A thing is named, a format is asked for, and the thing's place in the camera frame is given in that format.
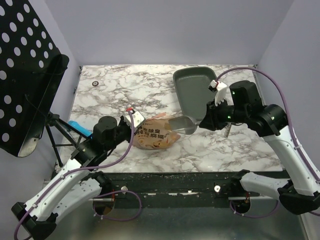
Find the silver metal scoop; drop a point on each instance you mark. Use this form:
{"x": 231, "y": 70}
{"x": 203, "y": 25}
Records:
{"x": 184, "y": 125}

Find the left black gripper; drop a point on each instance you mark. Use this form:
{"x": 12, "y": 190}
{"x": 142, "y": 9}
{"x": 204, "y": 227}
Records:
{"x": 122, "y": 121}

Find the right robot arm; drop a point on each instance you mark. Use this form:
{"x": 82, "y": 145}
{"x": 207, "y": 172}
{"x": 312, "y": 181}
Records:
{"x": 300, "y": 192}

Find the pink cat litter bag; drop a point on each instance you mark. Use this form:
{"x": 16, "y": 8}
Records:
{"x": 155, "y": 133}

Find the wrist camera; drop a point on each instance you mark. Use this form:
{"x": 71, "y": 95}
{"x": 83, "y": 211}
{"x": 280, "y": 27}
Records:
{"x": 134, "y": 119}
{"x": 219, "y": 89}

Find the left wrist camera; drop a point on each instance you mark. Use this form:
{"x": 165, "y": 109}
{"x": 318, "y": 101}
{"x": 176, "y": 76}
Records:
{"x": 134, "y": 119}

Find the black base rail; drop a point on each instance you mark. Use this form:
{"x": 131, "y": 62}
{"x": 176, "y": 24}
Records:
{"x": 168, "y": 190}

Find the blue plastic handle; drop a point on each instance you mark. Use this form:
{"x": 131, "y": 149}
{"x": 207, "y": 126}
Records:
{"x": 74, "y": 126}

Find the dark grey litter tray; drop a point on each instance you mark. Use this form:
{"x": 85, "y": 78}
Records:
{"x": 192, "y": 89}

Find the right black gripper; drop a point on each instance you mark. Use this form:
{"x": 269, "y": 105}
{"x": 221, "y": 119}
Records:
{"x": 207, "y": 118}

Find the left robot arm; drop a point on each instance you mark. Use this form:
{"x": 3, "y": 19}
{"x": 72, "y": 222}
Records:
{"x": 80, "y": 179}

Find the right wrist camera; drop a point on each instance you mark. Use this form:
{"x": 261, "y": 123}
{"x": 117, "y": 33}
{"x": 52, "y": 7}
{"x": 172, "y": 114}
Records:
{"x": 219, "y": 89}

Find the black perforated music stand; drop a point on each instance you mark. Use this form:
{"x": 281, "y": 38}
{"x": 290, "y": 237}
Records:
{"x": 38, "y": 75}

